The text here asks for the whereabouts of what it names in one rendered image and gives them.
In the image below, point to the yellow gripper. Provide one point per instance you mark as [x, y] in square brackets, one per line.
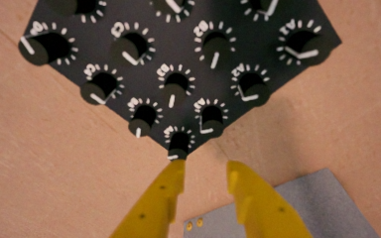
[263, 211]

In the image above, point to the black knob box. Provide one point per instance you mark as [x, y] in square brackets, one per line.
[203, 64]

